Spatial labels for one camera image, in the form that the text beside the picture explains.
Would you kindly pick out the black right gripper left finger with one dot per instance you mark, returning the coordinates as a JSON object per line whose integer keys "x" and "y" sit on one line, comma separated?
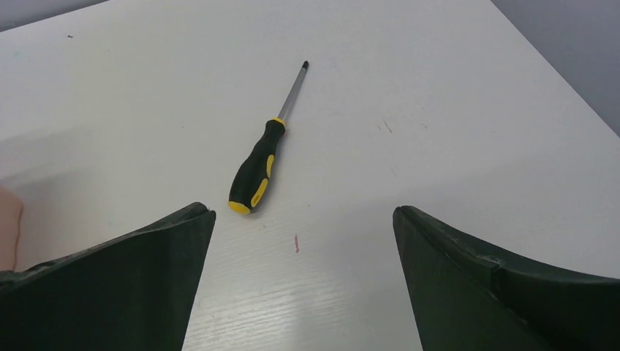
{"x": 134, "y": 292}

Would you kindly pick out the pink bin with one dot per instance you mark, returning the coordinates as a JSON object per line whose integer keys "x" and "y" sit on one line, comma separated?
{"x": 11, "y": 210}

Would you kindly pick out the black yellow screwdriver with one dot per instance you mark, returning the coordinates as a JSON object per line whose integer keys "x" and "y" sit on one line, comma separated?
{"x": 253, "y": 176}

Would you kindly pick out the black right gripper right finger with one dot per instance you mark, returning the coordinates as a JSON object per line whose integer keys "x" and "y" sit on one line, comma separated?
{"x": 469, "y": 294}

